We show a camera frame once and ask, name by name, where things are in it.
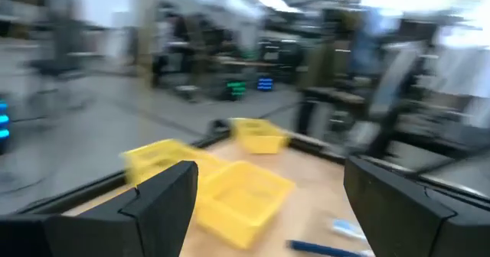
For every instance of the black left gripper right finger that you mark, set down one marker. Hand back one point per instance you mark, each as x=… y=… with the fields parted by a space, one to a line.
x=413 y=226

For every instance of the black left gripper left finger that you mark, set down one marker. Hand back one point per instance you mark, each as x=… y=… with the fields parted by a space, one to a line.
x=115 y=234

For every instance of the blue disposable razor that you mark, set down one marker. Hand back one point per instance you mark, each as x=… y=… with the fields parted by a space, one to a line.
x=317 y=248

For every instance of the white light-blue toothbrush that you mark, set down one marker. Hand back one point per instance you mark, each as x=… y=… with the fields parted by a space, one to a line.
x=346 y=228

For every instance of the yellow plastic slotted basket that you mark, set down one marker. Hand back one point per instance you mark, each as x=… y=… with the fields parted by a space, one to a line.
x=153 y=157
x=260 y=138
x=245 y=203

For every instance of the black curved clamp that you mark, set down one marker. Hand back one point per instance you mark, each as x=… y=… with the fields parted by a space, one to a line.
x=218 y=129

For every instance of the device with cyan lights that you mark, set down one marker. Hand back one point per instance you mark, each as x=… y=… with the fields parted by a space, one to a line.
x=4 y=119

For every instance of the device with green lights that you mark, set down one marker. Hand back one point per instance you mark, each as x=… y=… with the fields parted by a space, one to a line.
x=235 y=88

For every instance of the device with blue lights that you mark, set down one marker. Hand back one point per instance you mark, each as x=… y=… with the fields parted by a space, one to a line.
x=265 y=84

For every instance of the black table frame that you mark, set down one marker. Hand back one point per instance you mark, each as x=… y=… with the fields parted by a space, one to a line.
x=76 y=191

